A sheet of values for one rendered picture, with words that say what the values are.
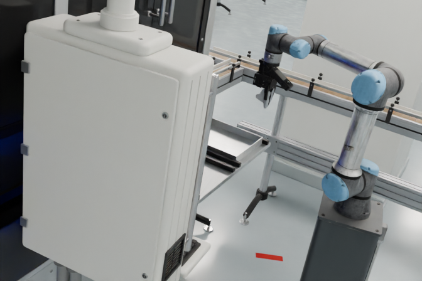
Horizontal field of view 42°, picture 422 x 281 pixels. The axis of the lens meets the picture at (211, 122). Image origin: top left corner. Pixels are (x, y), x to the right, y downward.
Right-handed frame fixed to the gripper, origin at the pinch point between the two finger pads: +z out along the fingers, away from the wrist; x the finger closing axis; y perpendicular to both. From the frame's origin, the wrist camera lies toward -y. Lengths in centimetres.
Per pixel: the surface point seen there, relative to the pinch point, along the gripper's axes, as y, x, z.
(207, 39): 38.7, -7.7, -18.1
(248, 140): 6.8, -4.0, 21.2
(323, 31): 29, -143, -3
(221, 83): 51, -53, 19
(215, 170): 3.8, 31.2, 21.5
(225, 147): 11.1, 10.4, 21.2
